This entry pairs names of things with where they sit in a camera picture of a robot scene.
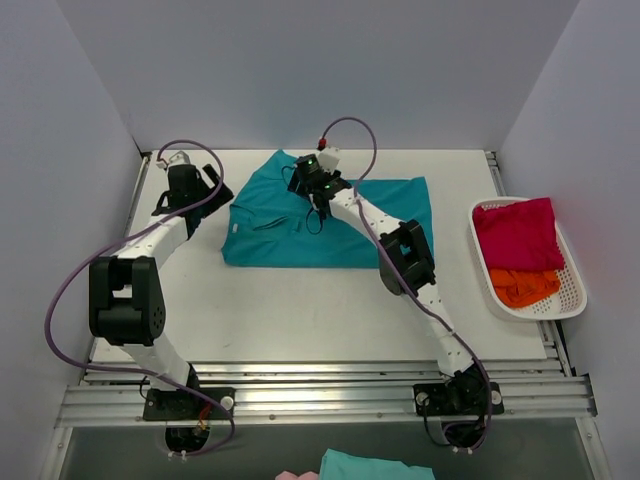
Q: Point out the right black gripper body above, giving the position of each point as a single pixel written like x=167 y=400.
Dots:
x=300 y=179

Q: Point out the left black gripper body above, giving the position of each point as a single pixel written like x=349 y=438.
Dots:
x=198 y=185

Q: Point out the teal t-shirt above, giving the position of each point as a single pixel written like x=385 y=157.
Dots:
x=270 y=227

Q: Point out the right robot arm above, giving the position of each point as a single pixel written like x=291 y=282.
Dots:
x=406 y=264

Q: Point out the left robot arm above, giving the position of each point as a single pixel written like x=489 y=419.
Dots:
x=126 y=301

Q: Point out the magenta t-shirt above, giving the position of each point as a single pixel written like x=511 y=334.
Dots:
x=520 y=236

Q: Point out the orange t-shirt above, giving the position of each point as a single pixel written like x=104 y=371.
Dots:
x=520 y=289

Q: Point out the white plastic basket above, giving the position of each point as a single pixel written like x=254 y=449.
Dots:
x=567 y=303

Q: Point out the folded pink t-shirt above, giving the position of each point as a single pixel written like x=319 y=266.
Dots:
x=288 y=475

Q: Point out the folded mint t-shirt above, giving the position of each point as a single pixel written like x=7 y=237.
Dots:
x=339 y=465

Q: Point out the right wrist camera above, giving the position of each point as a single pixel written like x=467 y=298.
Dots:
x=328 y=156

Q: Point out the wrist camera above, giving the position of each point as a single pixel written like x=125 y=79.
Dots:
x=328 y=156
x=178 y=158

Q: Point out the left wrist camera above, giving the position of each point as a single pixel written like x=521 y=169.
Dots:
x=178 y=158

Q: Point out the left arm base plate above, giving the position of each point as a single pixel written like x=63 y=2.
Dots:
x=179 y=405

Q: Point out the aluminium rail frame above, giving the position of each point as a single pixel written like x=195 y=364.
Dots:
x=329 y=345

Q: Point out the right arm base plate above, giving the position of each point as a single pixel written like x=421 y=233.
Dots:
x=456 y=399

